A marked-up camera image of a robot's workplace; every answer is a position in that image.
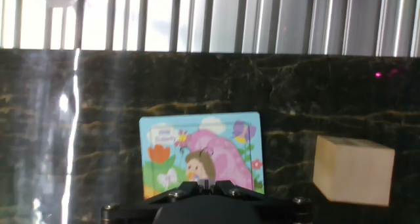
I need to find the butterfly girl puzzle board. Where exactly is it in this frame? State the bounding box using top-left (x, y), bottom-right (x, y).
top-left (138, 111), bottom-right (265, 200)

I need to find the large wooden cube block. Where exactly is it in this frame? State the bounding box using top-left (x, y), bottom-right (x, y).
top-left (312, 135), bottom-right (396, 208)

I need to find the purple butterfly puzzle piece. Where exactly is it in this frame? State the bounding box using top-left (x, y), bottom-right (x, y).
top-left (232, 120), bottom-right (257, 145)

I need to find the black marble mat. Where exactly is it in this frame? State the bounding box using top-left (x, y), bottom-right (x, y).
top-left (0, 48), bottom-right (420, 224)

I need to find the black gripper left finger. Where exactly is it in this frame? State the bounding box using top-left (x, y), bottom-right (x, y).
top-left (169, 180), bottom-right (207, 200)

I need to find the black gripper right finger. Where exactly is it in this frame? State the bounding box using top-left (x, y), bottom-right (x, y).
top-left (207, 179), bottom-right (245, 199)

